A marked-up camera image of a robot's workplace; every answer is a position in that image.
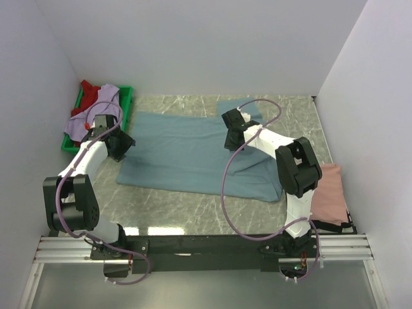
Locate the blue t-shirt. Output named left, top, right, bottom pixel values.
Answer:
left=116, top=98, right=283, bottom=202

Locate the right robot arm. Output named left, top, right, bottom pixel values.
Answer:
left=220, top=120, right=323, bottom=257

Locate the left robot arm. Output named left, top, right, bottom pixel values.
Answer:
left=42, top=128, right=135, bottom=259

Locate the lavender t-shirt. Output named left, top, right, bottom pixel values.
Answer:
left=64, top=84, right=120, bottom=142

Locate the green plastic bin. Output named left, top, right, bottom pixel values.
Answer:
left=61, top=86, right=133, bottom=154

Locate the red t-shirt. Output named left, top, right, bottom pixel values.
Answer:
left=71, top=80, right=100, bottom=117

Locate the folded pink t-shirt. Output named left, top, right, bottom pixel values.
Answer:
left=310, top=164, right=349, bottom=225

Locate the black base beam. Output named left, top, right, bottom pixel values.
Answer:
left=90, top=235, right=318, bottom=277

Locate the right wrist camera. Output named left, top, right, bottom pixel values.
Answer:
left=221, top=108, right=250, bottom=130

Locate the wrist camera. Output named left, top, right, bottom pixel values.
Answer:
left=86, top=114, right=117, bottom=137
left=221, top=108, right=250, bottom=130

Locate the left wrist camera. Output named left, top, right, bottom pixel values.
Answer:
left=86, top=114, right=117, bottom=137

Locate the aluminium rail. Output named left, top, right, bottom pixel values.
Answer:
left=33, top=233, right=376, bottom=265

